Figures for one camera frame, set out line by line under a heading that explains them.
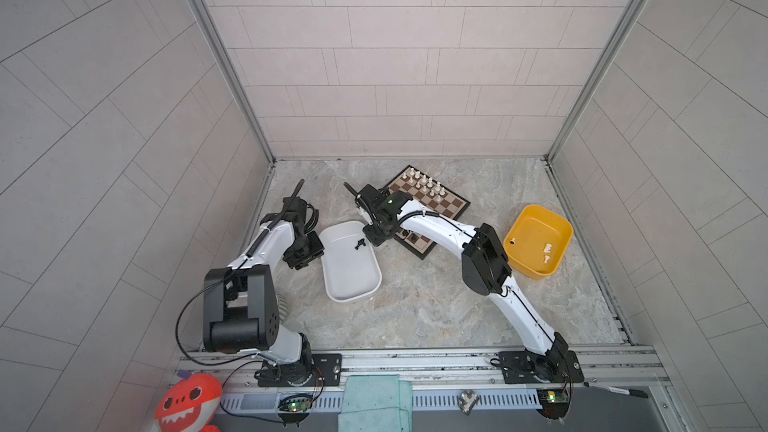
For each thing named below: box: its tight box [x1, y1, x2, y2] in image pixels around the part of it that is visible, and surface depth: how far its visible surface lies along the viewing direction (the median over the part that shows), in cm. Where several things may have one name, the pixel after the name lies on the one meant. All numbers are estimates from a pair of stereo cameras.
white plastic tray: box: [319, 220, 382, 302], surface depth 90 cm
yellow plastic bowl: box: [503, 204, 574, 280], surface depth 95 cm
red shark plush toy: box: [155, 373, 222, 432], surface depth 61 cm
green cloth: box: [337, 374, 413, 432], surface depth 68 cm
